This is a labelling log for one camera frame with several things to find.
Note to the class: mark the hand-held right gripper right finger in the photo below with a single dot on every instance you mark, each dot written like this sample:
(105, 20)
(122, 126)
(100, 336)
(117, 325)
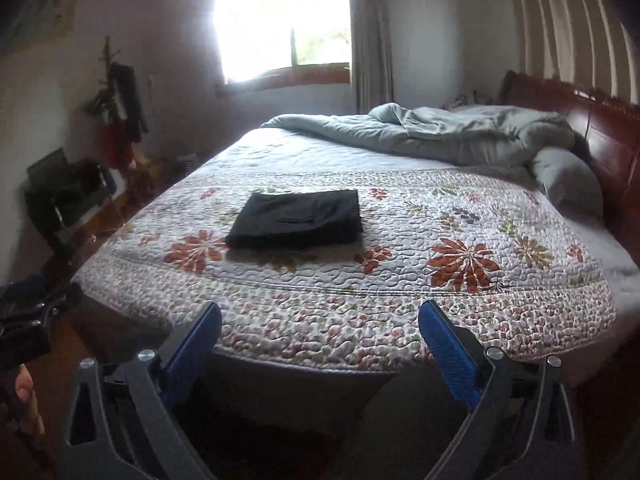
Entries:
(447, 347)

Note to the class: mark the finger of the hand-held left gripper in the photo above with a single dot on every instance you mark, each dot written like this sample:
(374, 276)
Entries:
(25, 287)
(62, 300)

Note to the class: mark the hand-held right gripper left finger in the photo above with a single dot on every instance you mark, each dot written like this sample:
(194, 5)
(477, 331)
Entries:
(192, 345)

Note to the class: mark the black pants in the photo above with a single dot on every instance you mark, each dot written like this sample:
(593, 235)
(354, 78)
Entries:
(297, 217)

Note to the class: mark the person's left hand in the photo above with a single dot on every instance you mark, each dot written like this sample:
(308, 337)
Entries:
(27, 405)

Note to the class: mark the black chair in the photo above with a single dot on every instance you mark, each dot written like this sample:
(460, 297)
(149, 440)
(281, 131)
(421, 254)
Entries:
(65, 195)

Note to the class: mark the floral quilted bedspread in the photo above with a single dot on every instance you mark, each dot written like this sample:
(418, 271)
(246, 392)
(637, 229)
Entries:
(400, 240)

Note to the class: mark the red bag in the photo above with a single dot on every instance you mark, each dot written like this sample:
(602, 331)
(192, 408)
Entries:
(117, 147)

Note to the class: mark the grey bed sheet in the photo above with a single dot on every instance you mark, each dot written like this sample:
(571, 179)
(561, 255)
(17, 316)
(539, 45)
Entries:
(620, 270)

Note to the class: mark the grey-green pillow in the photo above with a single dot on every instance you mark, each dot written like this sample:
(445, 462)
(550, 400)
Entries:
(567, 182)

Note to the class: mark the grey-green duvet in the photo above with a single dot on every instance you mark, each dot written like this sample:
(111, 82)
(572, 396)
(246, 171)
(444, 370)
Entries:
(450, 135)

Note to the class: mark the coat rack with clothes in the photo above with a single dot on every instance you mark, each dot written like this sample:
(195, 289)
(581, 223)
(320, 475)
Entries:
(120, 90)

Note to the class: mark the patterned pillow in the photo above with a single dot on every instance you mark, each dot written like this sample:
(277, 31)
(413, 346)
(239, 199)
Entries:
(467, 101)

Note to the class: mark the red-brown wooden headboard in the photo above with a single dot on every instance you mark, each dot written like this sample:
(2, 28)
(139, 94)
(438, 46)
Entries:
(600, 130)

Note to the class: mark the beige curtain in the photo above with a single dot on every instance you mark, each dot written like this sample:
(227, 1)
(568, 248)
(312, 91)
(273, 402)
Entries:
(370, 35)

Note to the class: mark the window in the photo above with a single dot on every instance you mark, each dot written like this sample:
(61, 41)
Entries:
(280, 20)

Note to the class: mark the white ribbed wall panel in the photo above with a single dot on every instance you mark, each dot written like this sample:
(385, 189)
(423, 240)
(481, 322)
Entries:
(565, 20)

